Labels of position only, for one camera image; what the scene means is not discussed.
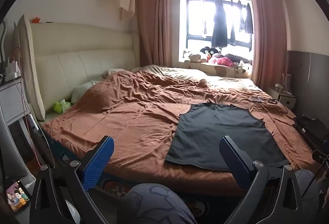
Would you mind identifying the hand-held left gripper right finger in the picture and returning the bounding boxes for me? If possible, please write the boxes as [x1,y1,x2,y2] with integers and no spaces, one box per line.
[219,136,305,224]

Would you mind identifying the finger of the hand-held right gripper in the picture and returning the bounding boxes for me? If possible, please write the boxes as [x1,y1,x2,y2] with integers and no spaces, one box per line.
[294,115,323,138]

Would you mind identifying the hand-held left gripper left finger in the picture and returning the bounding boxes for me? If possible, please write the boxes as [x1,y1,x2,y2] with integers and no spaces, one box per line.
[29,135,115,224]

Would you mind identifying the dark grey tank top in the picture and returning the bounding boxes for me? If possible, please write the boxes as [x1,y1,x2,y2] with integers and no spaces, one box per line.
[164,103,291,172]

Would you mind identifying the blue cartoon bed sheet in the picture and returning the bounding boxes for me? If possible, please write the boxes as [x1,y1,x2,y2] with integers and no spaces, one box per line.
[41,126,232,217]

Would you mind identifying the white nightstand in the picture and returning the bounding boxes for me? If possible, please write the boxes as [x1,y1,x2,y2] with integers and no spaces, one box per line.
[267,82,296,109]

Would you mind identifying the white slatted holder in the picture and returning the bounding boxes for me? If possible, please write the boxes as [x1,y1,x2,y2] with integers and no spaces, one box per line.
[281,73,292,93]

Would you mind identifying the brown blanket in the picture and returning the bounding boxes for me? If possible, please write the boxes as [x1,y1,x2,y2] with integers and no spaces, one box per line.
[41,70,319,196]

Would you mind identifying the green tissue packet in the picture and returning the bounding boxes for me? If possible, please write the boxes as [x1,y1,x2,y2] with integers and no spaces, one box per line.
[53,99,71,113]

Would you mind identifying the white pillow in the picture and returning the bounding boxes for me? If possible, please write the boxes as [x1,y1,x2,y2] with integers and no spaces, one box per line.
[71,81,102,103]

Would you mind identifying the tablet with cartoon screen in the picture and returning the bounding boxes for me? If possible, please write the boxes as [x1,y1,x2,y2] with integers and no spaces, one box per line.
[6,180,32,213]

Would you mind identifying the bear print long cushion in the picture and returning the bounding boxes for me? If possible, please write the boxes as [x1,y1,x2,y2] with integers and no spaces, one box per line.
[180,61,252,78]

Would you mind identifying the pink curtain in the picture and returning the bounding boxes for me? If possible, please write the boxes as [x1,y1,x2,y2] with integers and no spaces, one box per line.
[136,0,182,69]
[247,0,288,89]

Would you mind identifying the beige duvet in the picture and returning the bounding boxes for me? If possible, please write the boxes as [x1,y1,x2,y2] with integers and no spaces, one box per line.
[131,65,263,92]

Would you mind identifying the pile of plush toys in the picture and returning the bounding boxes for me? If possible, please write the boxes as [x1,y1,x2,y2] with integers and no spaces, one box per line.
[182,46,252,66]

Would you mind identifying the grey bedside cabinet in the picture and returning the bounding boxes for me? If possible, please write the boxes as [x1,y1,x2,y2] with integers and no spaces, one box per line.
[0,80,34,181]

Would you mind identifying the dark hanging trousers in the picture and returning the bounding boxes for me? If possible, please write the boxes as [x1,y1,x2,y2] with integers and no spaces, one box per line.
[229,23,236,46]

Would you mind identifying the cream padded headboard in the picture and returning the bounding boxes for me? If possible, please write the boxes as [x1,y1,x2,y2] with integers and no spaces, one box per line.
[31,22,140,122]

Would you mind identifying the cream leaning cushion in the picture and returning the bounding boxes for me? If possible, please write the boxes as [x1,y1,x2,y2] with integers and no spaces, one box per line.
[17,14,46,122]

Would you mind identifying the dark hanging shirt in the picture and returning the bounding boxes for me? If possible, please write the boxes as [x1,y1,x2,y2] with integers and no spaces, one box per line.
[239,3,254,34]

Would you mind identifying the white charger block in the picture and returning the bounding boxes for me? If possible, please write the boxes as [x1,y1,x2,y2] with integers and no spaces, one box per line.
[6,61,21,80]

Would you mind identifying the black hanging coat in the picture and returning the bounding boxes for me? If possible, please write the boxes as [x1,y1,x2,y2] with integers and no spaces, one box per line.
[211,0,228,48]

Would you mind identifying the window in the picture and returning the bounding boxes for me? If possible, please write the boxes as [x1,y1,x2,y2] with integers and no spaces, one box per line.
[180,0,255,62]

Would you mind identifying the tangled cables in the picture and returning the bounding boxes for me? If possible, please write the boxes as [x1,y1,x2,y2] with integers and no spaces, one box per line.
[248,95,279,105]

